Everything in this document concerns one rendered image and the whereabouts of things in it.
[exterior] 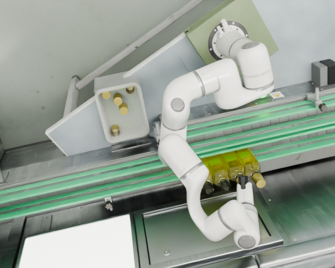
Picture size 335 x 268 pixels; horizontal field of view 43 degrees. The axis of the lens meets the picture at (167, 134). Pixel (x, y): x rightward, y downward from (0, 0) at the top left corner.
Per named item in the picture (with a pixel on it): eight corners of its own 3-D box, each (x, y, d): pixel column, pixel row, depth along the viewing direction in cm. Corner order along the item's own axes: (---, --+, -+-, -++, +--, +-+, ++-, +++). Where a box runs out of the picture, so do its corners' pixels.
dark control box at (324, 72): (310, 80, 178) (320, 86, 171) (310, 61, 175) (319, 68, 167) (329, 76, 179) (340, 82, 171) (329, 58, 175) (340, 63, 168)
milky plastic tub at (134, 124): (107, 135, 175) (107, 144, 167) (93, 84, 165) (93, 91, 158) (148, 126, 176) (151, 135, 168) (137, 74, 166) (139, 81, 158)
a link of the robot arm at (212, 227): (206, 159, 128) (251, 216, 124) (176, 183, 133) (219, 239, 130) (195, 165, 120) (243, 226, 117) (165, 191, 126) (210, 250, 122)
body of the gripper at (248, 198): (259, 227, 134) (256, 205, 144) (256, 200, 130) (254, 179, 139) (234, 228, 135) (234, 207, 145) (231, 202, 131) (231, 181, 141)
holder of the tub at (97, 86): (110, 145, 178) (110, 155, 171) (94, 84, 166) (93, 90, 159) (150, 136, 179) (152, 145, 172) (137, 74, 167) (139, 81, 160)
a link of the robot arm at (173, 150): (224, 143, 124) (216, 153, 138) (179, 87, 127) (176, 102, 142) (180, 177, 121) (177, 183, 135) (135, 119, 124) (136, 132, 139)
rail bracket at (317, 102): (303, 99, 167) (318, 112, 155) (302, 82, 164) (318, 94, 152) (312, 97, 168) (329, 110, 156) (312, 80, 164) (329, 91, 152)
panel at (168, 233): (24, 242, 165) (7, 312, 134) (22, 236, 163) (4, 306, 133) (251, 190, 169) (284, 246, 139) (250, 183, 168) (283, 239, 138)
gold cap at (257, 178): (258, 170, 149) (262, 177, 145) (263, 177, 151) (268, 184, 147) (250, 177, 150) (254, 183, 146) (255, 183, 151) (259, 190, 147)
